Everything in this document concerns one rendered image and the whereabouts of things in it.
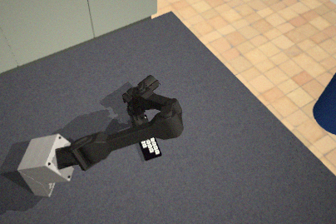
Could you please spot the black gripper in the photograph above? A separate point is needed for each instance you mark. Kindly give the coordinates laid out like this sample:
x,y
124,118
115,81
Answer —
x,y
136,116

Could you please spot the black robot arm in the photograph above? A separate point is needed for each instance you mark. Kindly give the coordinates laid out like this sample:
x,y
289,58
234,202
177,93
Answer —
x,y
164,125

